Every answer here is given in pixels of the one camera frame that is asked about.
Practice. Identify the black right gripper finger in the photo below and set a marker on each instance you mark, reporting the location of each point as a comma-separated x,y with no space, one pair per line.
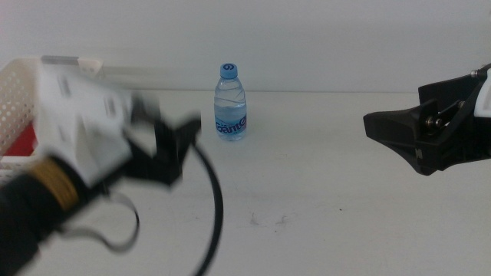
395,130

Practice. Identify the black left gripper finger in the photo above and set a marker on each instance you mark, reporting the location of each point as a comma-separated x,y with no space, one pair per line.
145,109
180,132

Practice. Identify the clear water bottle blue cap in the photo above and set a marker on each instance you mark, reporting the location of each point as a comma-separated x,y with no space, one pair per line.
230,111

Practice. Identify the red soda can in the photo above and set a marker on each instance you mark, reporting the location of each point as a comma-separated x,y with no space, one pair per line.
23,143

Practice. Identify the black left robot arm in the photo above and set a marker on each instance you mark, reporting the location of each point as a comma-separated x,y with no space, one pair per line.
27,222

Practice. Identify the white perforated plastic basket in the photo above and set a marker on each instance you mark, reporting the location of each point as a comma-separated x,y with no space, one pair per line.
15,99

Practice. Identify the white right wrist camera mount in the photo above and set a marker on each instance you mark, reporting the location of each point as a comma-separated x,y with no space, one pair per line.
484,96

